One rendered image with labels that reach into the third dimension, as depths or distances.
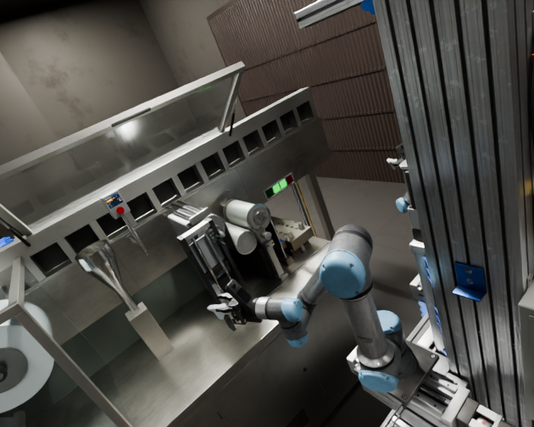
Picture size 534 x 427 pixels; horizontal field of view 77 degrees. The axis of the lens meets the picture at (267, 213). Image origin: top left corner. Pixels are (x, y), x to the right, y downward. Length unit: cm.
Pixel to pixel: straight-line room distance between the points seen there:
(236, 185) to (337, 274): 125
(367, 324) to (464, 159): 50
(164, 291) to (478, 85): 169
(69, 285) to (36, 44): 591
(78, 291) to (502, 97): 176
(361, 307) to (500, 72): 62
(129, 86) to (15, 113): 201
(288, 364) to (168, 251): 86
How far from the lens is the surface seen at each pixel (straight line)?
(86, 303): 191
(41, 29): 746
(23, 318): 130
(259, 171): 211
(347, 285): 90
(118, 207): 148
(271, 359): 173
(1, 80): 679
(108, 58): 753
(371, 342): 109
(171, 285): 199
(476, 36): 81
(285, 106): 224
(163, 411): 162
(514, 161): 87
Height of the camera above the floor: 197
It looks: 24 degrees down
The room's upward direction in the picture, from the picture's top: 23 degrees counter-clockwise
